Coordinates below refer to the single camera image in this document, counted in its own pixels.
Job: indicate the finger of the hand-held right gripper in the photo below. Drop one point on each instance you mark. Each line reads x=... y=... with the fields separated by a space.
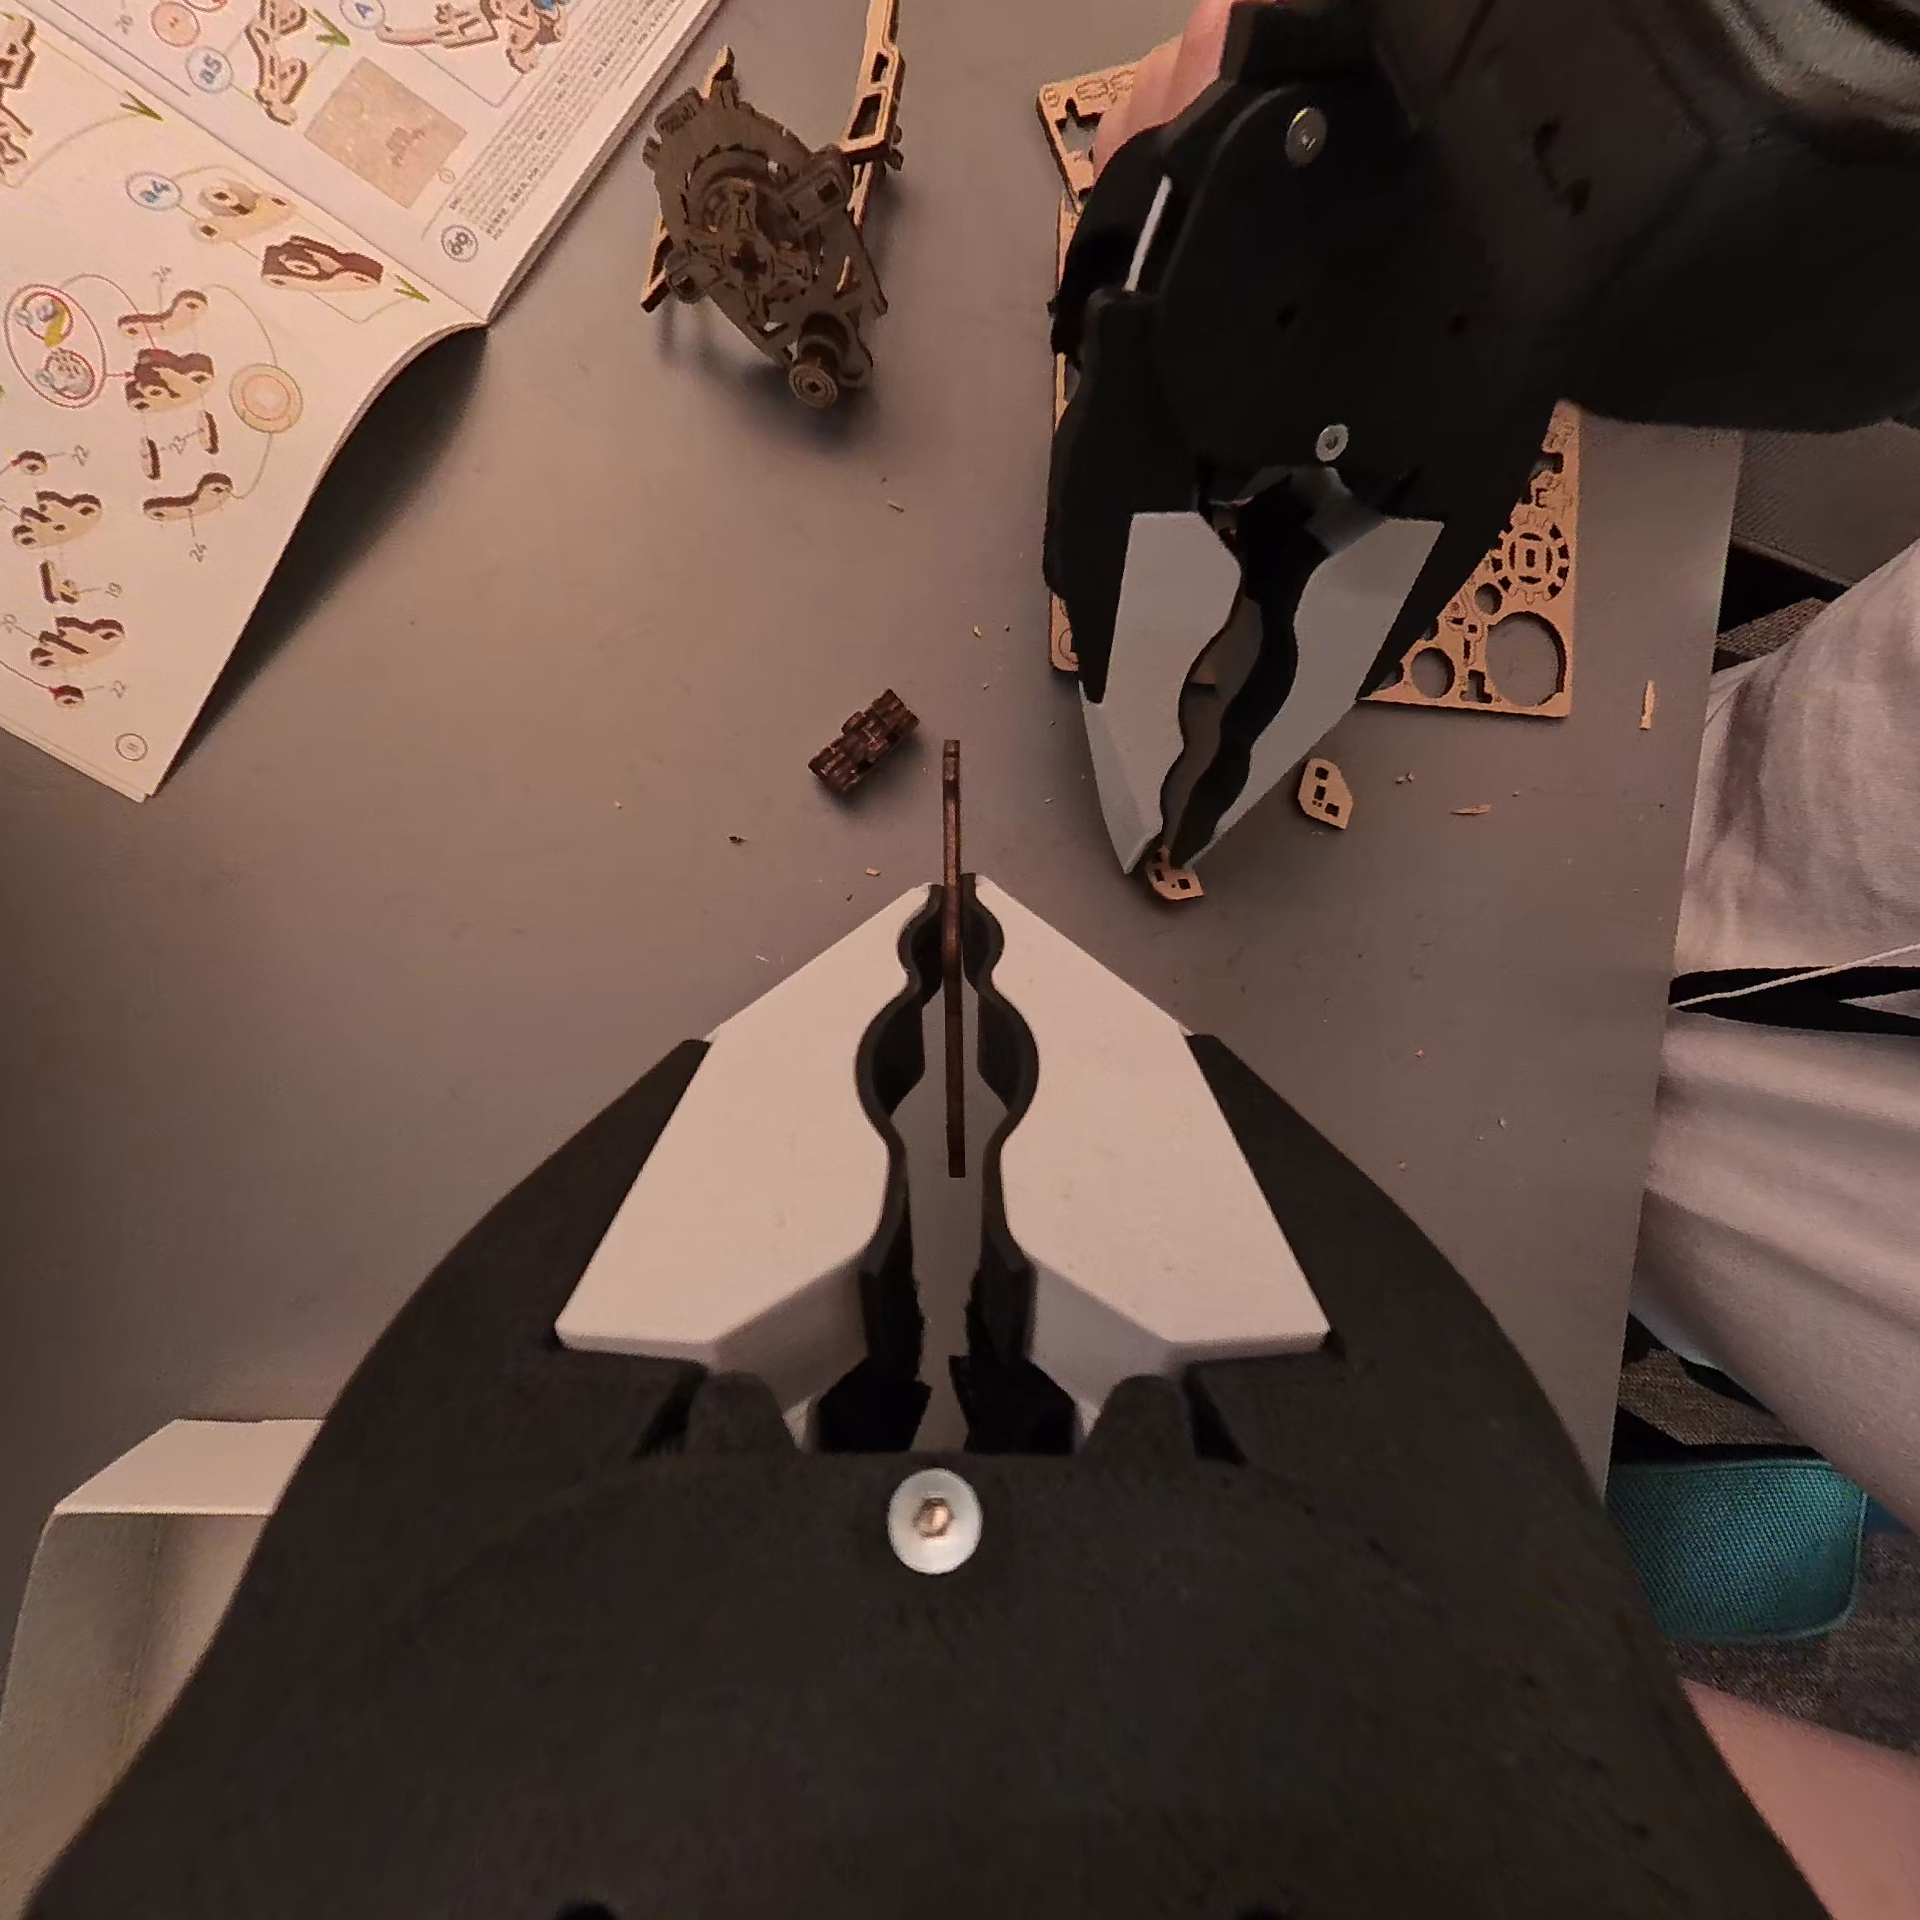
x=1125 y=675
x=1335 y=629

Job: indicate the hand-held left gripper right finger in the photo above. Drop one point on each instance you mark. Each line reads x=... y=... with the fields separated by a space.
x=1172 y=1201

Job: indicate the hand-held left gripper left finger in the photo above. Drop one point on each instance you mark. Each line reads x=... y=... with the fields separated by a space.
x=721 y=1201

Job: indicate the small wooden part square holes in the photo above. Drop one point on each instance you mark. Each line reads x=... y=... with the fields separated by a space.
x=1177 y=882
x=1324 y=792

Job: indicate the laser-cut plywood parts sheet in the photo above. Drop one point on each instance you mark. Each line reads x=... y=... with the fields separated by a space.
x=1477 y=700

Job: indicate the wooden gear mechanism model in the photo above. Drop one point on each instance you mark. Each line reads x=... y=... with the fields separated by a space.
x=750 y=254

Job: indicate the person's right hand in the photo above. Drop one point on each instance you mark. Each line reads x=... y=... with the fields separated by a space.
x=1184 y=59

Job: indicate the dark stacked wooden block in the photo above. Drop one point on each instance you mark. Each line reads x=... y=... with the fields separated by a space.
x=863 y=742

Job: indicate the person's pale grey clothing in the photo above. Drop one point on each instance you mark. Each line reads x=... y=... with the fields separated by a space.
x=1800 y=838

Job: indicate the white cardboard box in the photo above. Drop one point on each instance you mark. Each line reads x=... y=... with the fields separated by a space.
x=136 y=1529

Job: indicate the assembly instruction booklet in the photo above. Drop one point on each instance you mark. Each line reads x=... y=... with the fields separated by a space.
x=300 y=376

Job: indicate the person's bare leg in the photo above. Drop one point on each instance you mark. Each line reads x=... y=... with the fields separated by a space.
x=1846 y=1798

